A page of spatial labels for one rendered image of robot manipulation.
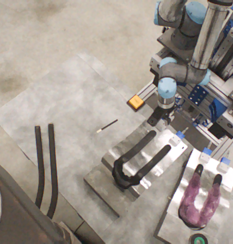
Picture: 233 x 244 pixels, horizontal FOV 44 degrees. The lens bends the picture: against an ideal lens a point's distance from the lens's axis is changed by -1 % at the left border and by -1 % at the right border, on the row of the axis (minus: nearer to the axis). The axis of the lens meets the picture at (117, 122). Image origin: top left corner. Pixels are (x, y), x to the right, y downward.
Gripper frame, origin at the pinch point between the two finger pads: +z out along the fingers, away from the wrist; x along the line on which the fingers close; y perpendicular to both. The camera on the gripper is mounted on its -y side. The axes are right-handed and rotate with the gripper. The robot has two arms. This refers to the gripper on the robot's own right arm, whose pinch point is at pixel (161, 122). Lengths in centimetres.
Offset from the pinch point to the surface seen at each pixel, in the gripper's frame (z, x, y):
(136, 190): -1.5, -15.3, -34.3
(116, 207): 3.8, -13.0, -46.6
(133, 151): 2.8, 0.4, -21.1
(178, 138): 4.5, -11.5, 0.7
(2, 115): -2, 66, -57
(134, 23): 93, 120, 96
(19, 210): -112, -26, -54
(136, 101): 8.4, 21.4, 2.8
